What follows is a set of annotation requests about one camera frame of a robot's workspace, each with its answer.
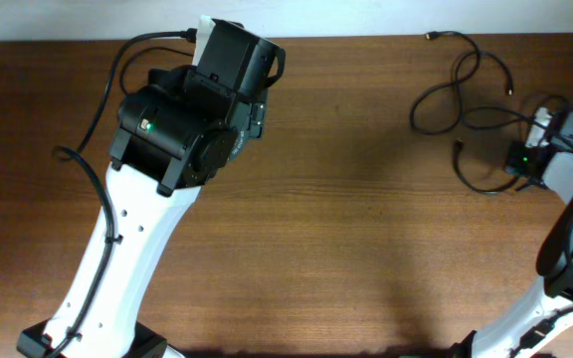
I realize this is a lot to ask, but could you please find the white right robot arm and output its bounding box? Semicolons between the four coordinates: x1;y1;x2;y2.
447;106;573;357

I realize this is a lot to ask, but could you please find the black micro USB cable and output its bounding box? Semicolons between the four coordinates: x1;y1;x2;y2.
409;30;515;137

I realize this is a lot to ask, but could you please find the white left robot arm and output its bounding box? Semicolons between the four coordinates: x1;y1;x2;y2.
17;16;286;357

